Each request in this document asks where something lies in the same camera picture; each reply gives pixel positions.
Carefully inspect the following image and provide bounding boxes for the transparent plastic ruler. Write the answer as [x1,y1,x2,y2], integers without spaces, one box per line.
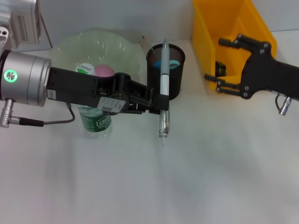
[140,34,155,55]

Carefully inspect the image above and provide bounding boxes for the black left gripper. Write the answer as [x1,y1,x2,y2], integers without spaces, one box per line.
[46,67,156,115]

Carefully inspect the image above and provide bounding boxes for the blue scissors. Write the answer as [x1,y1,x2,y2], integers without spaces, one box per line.
[154,59,181,71]

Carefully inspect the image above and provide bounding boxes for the silver right wrist connector post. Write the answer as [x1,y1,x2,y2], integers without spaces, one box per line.
[278,96,293,116]

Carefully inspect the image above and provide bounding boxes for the translucent green fruit plate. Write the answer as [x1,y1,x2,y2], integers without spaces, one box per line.
[46,29,145,80]

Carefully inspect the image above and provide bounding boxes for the black mesh pen holder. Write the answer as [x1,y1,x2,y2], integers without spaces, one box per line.
[146,43,186,102]

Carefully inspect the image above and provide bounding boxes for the clear green-label water bottle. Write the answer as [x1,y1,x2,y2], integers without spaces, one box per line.
[75,62,114,140]

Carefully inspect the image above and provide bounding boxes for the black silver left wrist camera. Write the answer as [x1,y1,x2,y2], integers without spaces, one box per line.
[0,0,44,45]

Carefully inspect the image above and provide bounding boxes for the yellow plastic bin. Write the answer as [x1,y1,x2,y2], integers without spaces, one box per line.
[192,0,278,91]

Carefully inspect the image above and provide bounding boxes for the silver left wrist connector post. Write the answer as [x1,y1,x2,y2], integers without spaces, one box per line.
[0,98,15,129]

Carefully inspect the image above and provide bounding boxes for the pink toy peach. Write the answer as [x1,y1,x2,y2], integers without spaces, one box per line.
[94,64,116,78]

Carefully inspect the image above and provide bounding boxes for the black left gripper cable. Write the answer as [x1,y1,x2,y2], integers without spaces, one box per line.
[19,103,76,128]

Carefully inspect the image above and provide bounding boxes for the silver wrist connector post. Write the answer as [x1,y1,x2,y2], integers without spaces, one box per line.
[278,96,293,116]
[0,98,15,129]

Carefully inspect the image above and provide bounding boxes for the green plastic wrapper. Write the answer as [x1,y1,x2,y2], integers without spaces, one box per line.
[214,61,228,77]

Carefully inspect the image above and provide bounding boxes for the grey grip ballpoint pen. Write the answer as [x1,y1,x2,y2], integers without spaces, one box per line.
[158,38,171,146]

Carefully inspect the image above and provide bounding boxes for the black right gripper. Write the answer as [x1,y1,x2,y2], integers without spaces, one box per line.
[204,34,299,101]

